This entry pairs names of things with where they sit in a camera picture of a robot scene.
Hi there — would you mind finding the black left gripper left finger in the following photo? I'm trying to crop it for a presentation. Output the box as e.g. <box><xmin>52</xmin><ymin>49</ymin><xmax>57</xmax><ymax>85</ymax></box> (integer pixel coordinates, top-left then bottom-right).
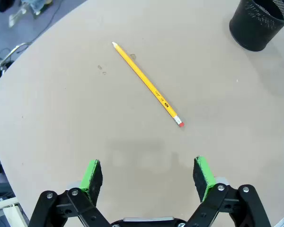
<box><xmin>28</xmin><ymin>159</ymin><xmax>112</xmax><ymax>227</ymax></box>

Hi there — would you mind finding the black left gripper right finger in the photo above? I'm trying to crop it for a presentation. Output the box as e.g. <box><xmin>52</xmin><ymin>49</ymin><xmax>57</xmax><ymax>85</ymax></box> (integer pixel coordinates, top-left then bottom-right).
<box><xmin>184</xmin><ymin>156</ymin><xmax>272</xmax><ymax>227</ymax></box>

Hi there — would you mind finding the yellow pencil with red eraser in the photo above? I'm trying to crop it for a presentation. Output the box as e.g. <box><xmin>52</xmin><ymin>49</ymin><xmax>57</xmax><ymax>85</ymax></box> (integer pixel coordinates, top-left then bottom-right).
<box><xmin>111</xmin><ymin>42</ymin><xmax>185</xmax><ymax>128</ymax></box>

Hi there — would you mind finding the metal chair base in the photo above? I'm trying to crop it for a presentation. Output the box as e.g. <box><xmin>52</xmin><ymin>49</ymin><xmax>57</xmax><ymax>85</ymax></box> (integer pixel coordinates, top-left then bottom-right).
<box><xmin>0</xmin><ymin>42</ymin><xmax>32</xmax><ymax>82</ymax></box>

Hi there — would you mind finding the black floor cable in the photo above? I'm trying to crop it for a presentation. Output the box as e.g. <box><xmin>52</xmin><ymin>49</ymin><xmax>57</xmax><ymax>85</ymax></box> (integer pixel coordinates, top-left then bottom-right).
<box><xmin>28</xmin><ymin>0</ymin><xmax>64</xmax><ymax>44</ymax></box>

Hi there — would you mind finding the black mesh pen holder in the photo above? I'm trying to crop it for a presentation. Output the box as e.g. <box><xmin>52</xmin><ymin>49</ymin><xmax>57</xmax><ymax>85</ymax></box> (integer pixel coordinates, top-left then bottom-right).
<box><xmin>229</xmin><ymin>0</ymin><xmax>284</xmax><ymax>52</ymax></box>

